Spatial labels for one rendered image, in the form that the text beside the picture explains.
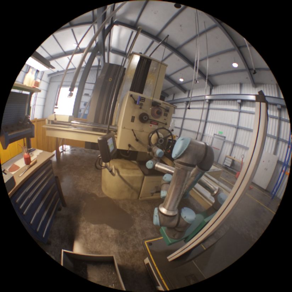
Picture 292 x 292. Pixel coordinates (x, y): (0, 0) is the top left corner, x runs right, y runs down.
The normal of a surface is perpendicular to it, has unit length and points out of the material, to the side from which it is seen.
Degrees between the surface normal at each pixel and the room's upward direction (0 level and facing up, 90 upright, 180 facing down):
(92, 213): 0
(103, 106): 90
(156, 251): 0
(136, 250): 0
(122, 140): 90
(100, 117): 90
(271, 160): 90
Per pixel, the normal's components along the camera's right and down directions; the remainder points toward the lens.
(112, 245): 0.22, -0.95
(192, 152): -0.06, 0.04
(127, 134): 0.33, 0.29
